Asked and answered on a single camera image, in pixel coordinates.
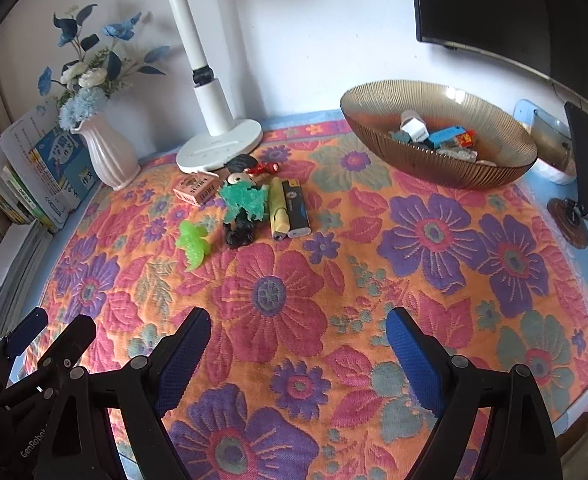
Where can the clear plastic cup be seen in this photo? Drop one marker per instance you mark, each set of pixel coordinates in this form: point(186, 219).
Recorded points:
point(409, 114)

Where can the clear correction tape dispenser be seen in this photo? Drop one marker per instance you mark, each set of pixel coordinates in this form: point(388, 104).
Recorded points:
point(456, 154)

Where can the white desk lamp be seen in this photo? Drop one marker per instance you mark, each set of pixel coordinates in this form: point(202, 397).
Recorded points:
point(213, 105)

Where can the row of books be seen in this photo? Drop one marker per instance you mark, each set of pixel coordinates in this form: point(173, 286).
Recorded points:
point(48, 160)

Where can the black monitor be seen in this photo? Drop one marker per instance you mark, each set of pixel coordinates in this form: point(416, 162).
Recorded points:
point(499, 0)

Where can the brown ribbed glass bowl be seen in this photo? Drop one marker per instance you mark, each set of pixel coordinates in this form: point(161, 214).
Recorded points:
point(474, 175)

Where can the small red label packet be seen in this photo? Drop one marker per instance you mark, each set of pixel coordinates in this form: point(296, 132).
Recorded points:
point(466, 140)

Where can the black lighter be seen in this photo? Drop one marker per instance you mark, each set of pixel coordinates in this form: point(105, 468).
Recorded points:
point(296, 210)

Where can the white ribbed vase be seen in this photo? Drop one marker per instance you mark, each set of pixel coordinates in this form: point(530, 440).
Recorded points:
point(106, 160)

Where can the white cube charger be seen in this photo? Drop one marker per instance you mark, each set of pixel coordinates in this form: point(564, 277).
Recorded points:
point(416, 129)

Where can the pink card box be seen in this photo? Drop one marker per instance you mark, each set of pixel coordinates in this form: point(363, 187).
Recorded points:
point(196, 190)

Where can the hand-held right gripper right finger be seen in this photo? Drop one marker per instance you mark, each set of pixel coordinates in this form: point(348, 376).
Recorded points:
point(414, 360)

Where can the teal translucent toy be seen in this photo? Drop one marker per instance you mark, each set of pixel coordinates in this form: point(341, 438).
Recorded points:
point(244, 200)

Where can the stack of white booklets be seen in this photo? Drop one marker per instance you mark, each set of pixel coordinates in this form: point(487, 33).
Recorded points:
point(8, 275)

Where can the black-haired red figurine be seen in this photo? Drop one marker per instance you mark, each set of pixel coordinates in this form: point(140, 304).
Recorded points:
point(241, 162)

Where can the black toy figure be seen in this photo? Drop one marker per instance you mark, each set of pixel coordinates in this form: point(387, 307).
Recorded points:
point(239, 235)

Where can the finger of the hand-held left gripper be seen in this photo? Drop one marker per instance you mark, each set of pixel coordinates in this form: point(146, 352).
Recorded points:
point(28, 330)
point(73, 340)

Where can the round wooden phone stand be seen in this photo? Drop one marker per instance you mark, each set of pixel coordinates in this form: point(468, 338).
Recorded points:
point(571, 232)

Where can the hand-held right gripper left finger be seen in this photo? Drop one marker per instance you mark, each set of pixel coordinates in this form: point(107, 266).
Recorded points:
point(183, 355)

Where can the floral woven cloth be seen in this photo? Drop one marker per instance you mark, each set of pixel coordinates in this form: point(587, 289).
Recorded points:
point(294, 310)

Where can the blue and white artificial flowers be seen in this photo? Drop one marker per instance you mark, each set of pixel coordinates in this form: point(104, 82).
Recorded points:
point(88, 77)

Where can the green translucent toy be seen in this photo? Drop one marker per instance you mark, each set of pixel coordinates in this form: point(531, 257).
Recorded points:
point(193, 242)

